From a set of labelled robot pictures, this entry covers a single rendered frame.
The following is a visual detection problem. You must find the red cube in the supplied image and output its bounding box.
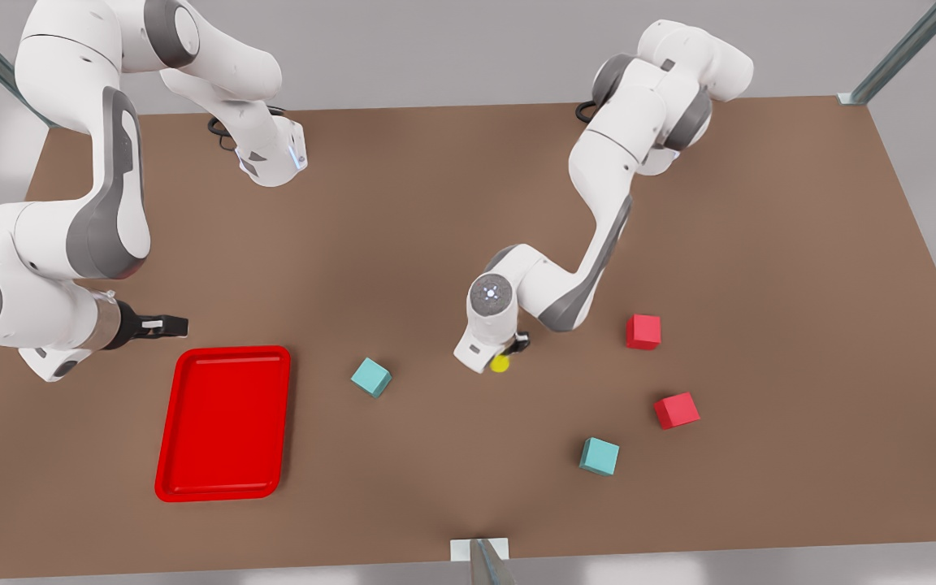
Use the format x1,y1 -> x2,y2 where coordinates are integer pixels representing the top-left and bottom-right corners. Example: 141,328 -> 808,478
653,392 -> 701,431
626,314 -> 662,351

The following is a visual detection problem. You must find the red plastic tray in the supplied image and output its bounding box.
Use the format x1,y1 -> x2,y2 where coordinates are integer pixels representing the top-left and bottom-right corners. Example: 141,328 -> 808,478
154,345 -> 293,503

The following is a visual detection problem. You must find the teal cube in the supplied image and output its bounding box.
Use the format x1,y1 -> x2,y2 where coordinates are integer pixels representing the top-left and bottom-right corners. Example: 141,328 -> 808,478
579,437 -> 621,477
351,357 -> 393,399

